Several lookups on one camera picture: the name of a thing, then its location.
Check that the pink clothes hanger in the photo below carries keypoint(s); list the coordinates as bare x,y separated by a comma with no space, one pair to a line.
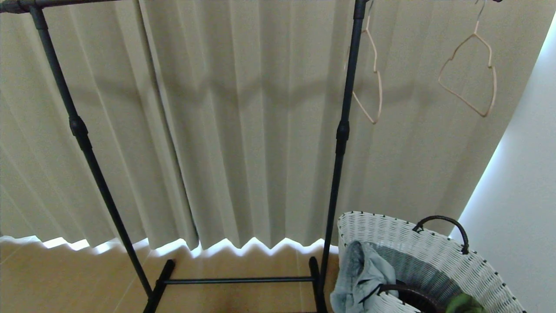
494,84
380,93

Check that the beige curtain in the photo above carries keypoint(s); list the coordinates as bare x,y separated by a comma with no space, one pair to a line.
243,130

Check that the white laundry basket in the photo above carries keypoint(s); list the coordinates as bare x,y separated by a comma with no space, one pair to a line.
434,256

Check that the black clothes rack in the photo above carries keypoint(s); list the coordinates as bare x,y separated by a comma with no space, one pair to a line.
79,128

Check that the green shirt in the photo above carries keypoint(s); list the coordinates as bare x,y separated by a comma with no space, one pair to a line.
464,304

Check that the pale grey shorts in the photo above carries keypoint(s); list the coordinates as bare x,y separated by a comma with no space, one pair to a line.
360,274

